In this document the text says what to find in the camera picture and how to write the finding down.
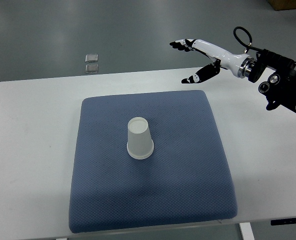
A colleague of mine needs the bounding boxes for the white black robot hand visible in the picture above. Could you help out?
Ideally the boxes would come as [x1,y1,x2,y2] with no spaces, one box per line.
[170,39,254,84]

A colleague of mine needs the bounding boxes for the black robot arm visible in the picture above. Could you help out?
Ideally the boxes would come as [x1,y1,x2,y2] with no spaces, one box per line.
[233,26,296,114]

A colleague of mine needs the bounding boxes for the brown cardboard box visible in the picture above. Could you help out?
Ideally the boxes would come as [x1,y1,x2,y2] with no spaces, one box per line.
[268,0,296,11]

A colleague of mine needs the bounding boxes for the blue fabric cushion mat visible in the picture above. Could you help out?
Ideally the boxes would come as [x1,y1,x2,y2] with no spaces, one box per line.
[69,90,237,233]

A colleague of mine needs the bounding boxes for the white paper cup on mat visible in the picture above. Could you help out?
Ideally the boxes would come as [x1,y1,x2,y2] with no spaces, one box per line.
[127,117,154,160]

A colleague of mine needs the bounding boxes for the upper metal floor plate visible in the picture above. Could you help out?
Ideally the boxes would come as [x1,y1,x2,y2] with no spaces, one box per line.
[85,53,98,63]

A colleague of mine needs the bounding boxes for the white table leg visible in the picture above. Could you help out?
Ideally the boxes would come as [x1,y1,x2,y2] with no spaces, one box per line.
[239,222,255,240]

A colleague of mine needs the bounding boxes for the black desk control panel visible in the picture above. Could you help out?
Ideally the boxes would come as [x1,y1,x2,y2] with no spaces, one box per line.
[270,217,296,226]

